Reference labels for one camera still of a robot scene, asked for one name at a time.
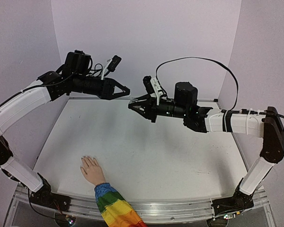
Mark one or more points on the aluminium front frame rail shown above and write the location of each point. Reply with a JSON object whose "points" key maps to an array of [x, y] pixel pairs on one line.
{"points": [[150, 212]]}

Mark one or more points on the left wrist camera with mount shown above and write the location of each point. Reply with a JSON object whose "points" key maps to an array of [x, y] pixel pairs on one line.
{"points": [[110, 66]]}

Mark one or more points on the aluminium table edge rail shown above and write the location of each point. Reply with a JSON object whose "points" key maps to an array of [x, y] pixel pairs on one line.
{"points": [[209, 100]]}

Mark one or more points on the mannequin hand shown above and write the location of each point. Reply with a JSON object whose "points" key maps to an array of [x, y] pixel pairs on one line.
{"points": [[92, 171]]}

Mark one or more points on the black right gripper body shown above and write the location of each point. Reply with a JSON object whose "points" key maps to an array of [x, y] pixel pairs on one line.
{"points": [[152, 109]]}

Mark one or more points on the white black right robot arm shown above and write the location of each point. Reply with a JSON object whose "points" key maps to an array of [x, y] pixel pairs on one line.
{"points": [[265, 124]]}

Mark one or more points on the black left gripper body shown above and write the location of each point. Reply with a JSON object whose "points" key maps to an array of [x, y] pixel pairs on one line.
{"points": [[108, 87]]}

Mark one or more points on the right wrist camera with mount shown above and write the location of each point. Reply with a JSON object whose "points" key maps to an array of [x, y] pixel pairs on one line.
{"points": [[154, 89]]}

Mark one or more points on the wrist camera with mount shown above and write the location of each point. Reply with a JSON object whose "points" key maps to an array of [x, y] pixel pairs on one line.
{"points": [[154, 89], [110, 66]]}

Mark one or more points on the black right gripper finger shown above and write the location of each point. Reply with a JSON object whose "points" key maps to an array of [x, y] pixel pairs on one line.
{"points": [[147, 114], [144, 99]]}

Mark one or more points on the clear nail polish bottle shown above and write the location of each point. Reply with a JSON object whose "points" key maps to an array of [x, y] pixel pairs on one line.
{"points": [[136, 106]]}

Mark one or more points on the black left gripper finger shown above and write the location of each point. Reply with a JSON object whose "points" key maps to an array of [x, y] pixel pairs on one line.
{"points": [[119, 94], [120, 86]]}

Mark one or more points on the rainbow striped sleeve forearm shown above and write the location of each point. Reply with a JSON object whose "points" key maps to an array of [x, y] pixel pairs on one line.
{"points": [[114, 209]]}

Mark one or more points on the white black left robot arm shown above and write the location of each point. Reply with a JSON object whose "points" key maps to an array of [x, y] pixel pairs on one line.
{"points": [[75, 75]]}

